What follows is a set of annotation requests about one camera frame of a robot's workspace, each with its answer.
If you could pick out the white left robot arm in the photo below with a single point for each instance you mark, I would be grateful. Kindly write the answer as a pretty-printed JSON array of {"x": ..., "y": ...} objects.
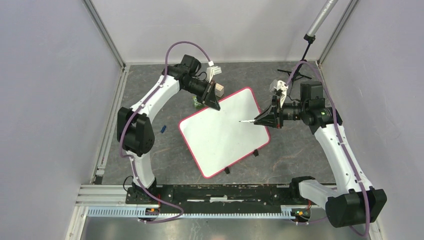
[{"x": 134, "y": 125}]

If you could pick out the colourful toy block stack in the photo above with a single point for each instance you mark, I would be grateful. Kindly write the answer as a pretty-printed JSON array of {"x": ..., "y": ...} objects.
[{"x": 219, "y": 90}]

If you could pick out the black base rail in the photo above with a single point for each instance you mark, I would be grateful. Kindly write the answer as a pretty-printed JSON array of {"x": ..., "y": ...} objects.
[{"x": 217, "y": 198}]

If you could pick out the white board with pink rim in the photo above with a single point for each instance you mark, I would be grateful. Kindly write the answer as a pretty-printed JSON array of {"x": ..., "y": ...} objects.
[{"x": 217, "y": 140}]

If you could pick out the black tripod stand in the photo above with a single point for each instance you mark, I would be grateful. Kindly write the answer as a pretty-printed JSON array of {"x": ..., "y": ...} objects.
[{"x": 310, "y": 37}]

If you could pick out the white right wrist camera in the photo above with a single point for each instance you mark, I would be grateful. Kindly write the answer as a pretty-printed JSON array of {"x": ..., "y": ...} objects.
[{"x": 278, "y": 88}]

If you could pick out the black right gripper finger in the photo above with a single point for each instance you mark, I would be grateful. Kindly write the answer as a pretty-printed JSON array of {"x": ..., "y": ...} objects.
[
  {"x": 267, "y": 122},
  {"x": 265, "y": 114}
]

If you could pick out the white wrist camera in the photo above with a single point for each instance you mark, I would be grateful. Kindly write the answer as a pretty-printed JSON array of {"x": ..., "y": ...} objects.
[
  {"x": 278, "y": 88},
  {"x": 212, "y": 70}
]

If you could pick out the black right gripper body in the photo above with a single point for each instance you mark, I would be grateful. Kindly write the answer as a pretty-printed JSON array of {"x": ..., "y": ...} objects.
[{"x": 280, "y": 116}]

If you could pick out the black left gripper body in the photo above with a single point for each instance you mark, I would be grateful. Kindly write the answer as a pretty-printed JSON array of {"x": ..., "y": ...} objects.
[{"x": 201, "y": 90}]

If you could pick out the blue marker cap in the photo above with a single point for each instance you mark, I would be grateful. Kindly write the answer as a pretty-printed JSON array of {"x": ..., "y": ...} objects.
[{"x": 163, "y": 129}]

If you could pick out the blue white marker pen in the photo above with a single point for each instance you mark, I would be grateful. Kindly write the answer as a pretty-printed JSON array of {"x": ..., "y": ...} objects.
[{"x": 247, "y": 121}]

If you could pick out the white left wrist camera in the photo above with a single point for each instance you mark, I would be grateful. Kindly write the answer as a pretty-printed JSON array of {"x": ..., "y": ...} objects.
[{"x": 212, "y": 70}]

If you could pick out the green frog toy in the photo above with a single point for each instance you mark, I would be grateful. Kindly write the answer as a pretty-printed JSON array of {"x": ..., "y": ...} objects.
[{"x": 196, "y": 103}]

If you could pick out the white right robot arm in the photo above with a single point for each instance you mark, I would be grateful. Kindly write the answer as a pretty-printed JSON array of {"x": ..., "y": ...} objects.
[{"x": 354, "y": 201}]

